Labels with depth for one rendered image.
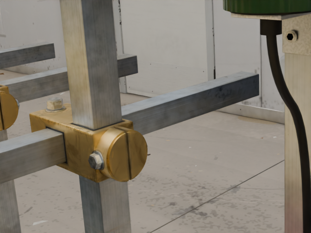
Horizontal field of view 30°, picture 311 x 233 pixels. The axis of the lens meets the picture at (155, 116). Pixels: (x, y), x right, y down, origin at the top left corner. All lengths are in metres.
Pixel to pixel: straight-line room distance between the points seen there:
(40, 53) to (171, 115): 0.52
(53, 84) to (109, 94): 0.32
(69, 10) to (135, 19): 3.85
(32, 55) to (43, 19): 4.18
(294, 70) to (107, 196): 0.27
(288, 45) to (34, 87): 0.54
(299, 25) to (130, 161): 0.25
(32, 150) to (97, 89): 0.09
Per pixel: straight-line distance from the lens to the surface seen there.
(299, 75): 0.37
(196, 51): 4.01
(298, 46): 0.36
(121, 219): 0.60
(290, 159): 0.39
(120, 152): 0.54
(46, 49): 1.15
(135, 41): 4.42
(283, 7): 0.30
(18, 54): 1.12
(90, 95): 0.54
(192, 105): 0.69
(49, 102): 0.62
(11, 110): 0.75
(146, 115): 0.64
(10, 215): 0.83
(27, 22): 5.53
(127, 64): 0.94
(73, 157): 0.58
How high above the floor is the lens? 1.14
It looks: 17 degrees down
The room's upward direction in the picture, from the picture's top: 4 degrees counter-clockwise
